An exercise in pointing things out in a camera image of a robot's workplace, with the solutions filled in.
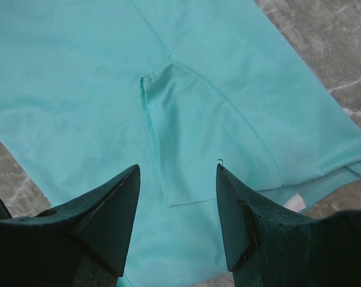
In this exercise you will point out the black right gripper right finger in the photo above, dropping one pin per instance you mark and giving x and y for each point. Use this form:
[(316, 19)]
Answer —
[(267, 244)]

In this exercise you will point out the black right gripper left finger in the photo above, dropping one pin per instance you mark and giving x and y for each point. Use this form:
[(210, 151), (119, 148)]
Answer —
[(83, 242)]

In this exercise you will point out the teal t shirt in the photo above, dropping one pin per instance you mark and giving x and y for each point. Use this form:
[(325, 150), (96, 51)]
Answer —
[(89, 88)]

